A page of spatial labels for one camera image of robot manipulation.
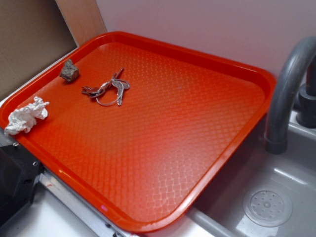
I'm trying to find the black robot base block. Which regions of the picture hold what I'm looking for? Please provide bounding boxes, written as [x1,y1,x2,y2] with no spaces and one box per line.
[0,142,43,229]

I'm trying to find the grey-brown rock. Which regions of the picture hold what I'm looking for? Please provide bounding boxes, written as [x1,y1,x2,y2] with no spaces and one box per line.
[59,59,79,82]

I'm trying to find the orange plastic tray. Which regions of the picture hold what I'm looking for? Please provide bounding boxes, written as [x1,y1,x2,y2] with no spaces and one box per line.
[0,32,276,233]

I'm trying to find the bunch of metal keys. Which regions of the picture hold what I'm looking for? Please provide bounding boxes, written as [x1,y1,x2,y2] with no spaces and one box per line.
[81,68,130,107]

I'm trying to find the grey toy sink basin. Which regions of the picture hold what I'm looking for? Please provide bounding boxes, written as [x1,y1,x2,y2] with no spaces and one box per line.
[187,113,316,237]

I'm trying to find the light wooden board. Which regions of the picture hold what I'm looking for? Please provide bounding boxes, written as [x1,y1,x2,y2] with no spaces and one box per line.
[56,0,107,46]

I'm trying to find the crumpled white paper tissue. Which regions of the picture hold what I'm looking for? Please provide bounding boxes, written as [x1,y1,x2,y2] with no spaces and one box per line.
[4,96,50,137]

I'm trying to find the round grey sink drain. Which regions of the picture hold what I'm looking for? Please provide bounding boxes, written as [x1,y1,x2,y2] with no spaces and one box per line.
[242,185,293,228]

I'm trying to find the dark grey faucet knob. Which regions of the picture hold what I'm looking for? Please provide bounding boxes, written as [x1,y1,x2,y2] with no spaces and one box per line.
[296,57,316,128]

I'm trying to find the brown cardboard panel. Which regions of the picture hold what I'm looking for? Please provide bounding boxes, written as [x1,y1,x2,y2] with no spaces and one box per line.
[0,0,77,99]

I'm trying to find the grey curved faucet spout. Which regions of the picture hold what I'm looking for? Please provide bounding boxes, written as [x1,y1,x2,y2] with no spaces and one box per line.
[264,36,316,154]

